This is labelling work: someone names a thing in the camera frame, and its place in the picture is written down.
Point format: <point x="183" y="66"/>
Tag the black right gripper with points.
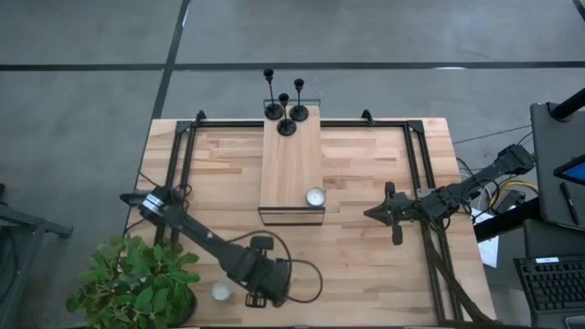
<point x="413" y="208"/>

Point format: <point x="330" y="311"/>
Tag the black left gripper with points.
<point x="272" y="281"/>

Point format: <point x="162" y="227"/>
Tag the black metal candlestick holder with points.
<point x="299" y="113"/>
<point x="286" y="127"/>
<point x="273" y="111"/>

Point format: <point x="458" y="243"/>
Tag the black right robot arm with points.
<point x="480" y="176"/>

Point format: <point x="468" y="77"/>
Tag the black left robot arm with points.
<point x="205" y="235"/>

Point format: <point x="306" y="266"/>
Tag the wooden riser shelf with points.
<point x="290" y="169"/>

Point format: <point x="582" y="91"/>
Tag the green potted plant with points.
<point x="137" y="283"/>

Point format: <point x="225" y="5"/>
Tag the grey laptop tray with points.
<point x="548" y="183"/>

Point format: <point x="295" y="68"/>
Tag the black pen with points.
<point x="570" y="203"/>

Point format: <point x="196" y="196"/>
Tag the black keyboard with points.
<point x="553" y="288"/>

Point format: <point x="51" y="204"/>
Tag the tablet with blue screen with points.
<point x="573" y="171"/>

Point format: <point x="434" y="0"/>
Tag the black stand pole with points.
<point x="569" y="105"/>

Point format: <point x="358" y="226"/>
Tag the black aluminium table frame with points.
<point x="365" y="124"/>

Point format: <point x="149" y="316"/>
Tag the black side table frame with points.
<point x="32" y="226"/>

